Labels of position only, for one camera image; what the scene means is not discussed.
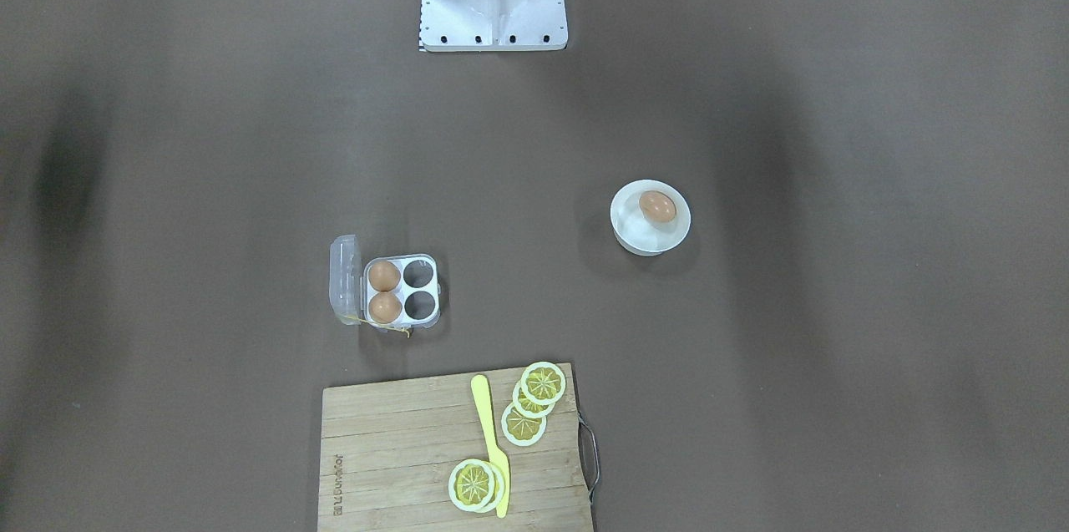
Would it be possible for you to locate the brown egg from bowl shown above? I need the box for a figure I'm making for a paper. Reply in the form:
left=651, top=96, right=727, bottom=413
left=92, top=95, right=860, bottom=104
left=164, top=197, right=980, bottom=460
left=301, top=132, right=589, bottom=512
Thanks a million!
left=639, top=190, right=678, bottom=224

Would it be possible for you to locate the clear plastic egg box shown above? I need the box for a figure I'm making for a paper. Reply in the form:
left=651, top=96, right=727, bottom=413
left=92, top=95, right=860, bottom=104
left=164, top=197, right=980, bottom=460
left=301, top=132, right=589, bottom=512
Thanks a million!
left=328, top=235, right=443, bottom=337

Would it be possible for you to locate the brown egg in box rear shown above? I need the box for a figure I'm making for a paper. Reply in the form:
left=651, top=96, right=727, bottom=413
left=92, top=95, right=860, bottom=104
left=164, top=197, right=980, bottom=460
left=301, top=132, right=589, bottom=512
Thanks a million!
left=367, top=261, right=401, bottom=292

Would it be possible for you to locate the brown egg in box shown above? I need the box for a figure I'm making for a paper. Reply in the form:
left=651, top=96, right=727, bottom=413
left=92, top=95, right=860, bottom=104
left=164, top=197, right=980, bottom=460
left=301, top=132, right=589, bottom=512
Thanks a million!
left=367, top=291, right=403, bottom=324
left=367, top=261, right=401, bottom=292

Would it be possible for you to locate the brown egg in box front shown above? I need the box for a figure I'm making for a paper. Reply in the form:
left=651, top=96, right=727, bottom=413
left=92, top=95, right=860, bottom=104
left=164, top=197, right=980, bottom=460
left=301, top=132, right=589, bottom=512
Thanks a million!
left=367, top=291, right=403, bottom=324

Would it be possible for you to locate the white ceramic bowl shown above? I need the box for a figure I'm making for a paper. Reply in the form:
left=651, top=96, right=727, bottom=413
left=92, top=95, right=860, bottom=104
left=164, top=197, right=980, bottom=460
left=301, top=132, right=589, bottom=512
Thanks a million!
left=610, top=179, right=692, bottom=256

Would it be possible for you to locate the lemon slice top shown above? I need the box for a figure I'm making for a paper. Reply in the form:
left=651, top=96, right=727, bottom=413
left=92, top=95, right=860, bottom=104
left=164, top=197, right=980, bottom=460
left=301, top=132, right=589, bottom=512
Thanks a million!
left=518, top=361, right=566, bottom=407

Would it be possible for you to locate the yellow plastic knife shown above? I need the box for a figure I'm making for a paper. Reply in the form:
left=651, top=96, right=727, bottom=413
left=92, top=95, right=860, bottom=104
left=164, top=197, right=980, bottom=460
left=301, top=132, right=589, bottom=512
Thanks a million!
left=470, top=373, right=511, bottom=519

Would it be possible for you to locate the lemon slice middle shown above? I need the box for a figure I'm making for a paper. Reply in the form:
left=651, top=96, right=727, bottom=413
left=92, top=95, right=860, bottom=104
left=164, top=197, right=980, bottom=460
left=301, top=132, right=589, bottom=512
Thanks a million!
left=512, top=384, right=556, bottom=419

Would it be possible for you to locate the lemon slice by knife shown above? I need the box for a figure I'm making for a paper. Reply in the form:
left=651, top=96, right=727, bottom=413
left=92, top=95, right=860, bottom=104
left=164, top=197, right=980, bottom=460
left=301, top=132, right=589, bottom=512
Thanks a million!
left=447, top=459, right=505, bottom=514

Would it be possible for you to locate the bamboo cutting board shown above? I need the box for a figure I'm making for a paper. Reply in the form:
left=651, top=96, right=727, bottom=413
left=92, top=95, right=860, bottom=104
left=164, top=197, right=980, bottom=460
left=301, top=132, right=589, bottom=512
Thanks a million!
left=317, top=372, right=599, bottom=531

